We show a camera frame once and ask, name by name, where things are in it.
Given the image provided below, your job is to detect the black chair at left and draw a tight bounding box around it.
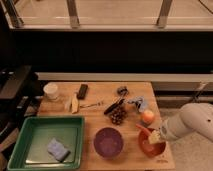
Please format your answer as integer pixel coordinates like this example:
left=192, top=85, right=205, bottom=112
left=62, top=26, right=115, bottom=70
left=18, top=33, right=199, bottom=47
left=0, top=66, right=40, bottom=131

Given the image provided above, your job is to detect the red bowl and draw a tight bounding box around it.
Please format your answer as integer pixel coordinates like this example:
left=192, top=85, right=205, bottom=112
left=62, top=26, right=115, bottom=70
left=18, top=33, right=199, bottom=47
left=138, top=130, right=166, bottom=158

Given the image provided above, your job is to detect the wooden board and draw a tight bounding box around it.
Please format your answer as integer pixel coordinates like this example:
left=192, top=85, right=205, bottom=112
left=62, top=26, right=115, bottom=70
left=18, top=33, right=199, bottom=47
left=36, top=81, right=176, bottom=171

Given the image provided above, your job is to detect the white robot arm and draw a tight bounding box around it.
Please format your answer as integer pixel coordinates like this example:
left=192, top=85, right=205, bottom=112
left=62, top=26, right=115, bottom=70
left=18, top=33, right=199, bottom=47
left=148, top=103, right=213, bottom=144

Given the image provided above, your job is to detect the black rectangular block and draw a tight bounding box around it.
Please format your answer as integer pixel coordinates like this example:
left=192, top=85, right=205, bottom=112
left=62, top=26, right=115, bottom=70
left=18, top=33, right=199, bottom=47
left=77, top=84, right=88, bottom=99

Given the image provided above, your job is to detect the black handled brush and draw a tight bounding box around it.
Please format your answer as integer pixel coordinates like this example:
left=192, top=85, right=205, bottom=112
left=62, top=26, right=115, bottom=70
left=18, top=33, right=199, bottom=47
left=104, top=86, right=129, bottom=115

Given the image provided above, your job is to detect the yellow banana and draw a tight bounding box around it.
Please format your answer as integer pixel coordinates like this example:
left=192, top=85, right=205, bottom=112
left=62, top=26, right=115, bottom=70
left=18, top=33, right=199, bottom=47
left=65, top=93, right=79, bottom=114

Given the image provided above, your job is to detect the blue grey cloth toy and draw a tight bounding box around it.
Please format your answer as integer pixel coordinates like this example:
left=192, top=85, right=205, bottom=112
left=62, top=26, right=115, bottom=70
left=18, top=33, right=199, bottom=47
left=127, top=96, right=148, bottom=113

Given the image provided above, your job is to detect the green plastic tray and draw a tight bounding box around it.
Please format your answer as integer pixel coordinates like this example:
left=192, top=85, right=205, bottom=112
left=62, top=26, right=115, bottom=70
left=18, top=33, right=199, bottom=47
left=7, top=116, right=84, bottom=171

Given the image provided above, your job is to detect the purple bowl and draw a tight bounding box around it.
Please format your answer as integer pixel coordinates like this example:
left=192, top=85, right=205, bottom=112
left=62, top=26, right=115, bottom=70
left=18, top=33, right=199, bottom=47
left=93, top=127, right=124, bottom=158

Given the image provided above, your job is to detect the red yellow apple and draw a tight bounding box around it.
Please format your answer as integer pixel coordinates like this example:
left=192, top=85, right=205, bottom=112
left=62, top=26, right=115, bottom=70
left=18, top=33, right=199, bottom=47
left=140, top=110, right=155, bottom=125

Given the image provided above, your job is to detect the blue sponge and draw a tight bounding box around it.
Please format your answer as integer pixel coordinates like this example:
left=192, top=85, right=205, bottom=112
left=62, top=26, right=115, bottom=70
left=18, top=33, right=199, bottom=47
left=47, top=138, right=70, bottom=162

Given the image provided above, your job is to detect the bunch of dark grapes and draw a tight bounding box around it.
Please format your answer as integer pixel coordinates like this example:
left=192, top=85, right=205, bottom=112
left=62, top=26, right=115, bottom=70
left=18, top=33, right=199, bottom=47
left=109, top=106, right=127, bottom=125

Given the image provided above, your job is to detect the white cup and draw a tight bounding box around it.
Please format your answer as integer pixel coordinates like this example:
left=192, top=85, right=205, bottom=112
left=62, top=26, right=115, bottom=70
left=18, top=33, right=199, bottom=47
left=43, top=83, right=59, bottom=100

